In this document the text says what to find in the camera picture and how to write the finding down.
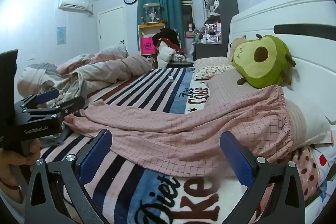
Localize pink dotted pillow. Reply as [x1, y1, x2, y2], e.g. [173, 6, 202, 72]
[291, 145, 328, 199]

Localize beige plush toy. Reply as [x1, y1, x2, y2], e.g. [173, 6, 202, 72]
[228, 35, 248, 60]

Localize white door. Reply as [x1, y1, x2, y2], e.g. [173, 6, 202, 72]
[98, 6, 125, 54]

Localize person's left forearm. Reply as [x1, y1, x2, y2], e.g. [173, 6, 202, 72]
[0, 186, 25, 205]

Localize pink shopping bag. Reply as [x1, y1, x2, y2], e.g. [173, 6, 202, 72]
[140, 36, 156, 56]

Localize white pillow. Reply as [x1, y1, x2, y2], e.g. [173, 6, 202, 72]
[286, 98, 332, 146]

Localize white bed headboard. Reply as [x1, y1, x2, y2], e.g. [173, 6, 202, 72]
[228, 0, 336, 125]

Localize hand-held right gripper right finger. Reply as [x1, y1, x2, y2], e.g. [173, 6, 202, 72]
[220, 131, 306, 224]

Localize green avocado plush toy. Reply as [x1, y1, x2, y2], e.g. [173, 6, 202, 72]
[230, 34, 297, 89]

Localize crumpled beige quilt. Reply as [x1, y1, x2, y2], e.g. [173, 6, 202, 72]
[17, 44, 155, 104]

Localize pale blue wall poster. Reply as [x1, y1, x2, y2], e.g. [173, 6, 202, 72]
[56, 26, 67, 45]

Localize person's left hand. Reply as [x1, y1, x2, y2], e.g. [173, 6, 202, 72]
[0, 139, 42, 183]

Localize dark beaded bracelet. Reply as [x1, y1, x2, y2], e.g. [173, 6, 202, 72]
[0, 178, 24, 191]

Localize beige waffle pillow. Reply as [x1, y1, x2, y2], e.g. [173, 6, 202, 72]
[205, 68, 307, 147]

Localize window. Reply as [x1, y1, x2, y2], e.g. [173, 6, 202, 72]
[178, 0, 194, 30]

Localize floral pillow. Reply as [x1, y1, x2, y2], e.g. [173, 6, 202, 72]
[193, 57, 236, 81]

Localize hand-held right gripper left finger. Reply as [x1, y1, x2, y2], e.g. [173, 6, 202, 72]
[24, 129, 113, 224]

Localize striped printed blanket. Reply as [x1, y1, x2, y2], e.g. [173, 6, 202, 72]
[39, 67, 265, 224]

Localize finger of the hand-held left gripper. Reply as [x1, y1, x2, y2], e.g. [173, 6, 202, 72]
[22, 96, 86, 119]
[20, 89, 60, 109]

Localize white puffer jacket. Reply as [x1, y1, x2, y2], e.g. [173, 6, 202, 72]
[157, 42, 177, 69]

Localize glass dome display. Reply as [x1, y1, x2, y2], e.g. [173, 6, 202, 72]
[143, 3, 161, 24]

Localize yellow shelf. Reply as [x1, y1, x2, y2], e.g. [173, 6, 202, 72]
[138, 23, 167, 51]

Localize pink checked pants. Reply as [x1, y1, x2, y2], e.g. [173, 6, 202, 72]
[64, 84, 307, 178]

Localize white air conditioner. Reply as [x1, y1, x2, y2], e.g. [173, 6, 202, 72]
[58, 0, 94, 16]

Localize teal curtain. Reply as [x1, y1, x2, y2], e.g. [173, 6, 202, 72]
[136, 0, 184, 52]

